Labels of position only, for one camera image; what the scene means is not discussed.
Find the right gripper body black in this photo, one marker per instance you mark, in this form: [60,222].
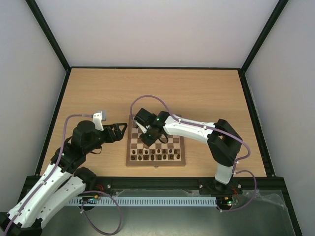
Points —
[149,139]

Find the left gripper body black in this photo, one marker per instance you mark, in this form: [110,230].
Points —
[110,137]

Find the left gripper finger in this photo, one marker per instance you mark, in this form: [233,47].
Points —
[119,135]
[120,128]

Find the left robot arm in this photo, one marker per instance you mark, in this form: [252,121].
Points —
[63,180]

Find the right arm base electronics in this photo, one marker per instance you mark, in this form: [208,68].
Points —
[229,202]

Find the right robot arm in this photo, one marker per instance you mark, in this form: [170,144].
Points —
[223,141]

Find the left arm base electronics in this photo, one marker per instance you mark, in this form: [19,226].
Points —
[90,201]

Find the dark pieces back row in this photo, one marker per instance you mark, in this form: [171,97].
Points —
[152,151]

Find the dark pieces row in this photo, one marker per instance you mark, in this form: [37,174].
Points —
[152,151]
[154,157]

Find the dark pieces front row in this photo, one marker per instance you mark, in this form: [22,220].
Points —
[154,157]

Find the wooden chess board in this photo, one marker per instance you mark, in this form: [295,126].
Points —
[171,142]

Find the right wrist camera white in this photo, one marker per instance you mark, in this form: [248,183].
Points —
[139,126]

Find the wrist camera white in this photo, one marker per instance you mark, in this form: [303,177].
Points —
[98,118]
[139,126]

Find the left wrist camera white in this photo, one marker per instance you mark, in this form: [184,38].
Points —
[98,118]

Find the black aluminium frame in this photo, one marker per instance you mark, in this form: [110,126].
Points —
[270,182]

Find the grey slotted cable duct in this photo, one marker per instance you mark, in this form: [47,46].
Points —
[150,202]

